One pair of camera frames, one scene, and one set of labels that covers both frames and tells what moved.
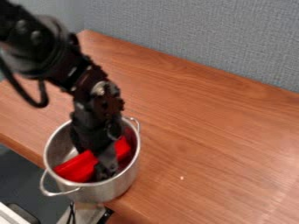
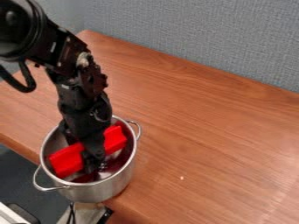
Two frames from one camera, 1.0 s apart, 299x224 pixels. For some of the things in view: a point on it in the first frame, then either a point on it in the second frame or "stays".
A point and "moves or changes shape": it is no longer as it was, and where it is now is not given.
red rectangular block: x=80 y=168 moves or changes shape
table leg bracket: x=88 y=213 stays
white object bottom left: x=13 y=214 stays
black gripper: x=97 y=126 → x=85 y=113
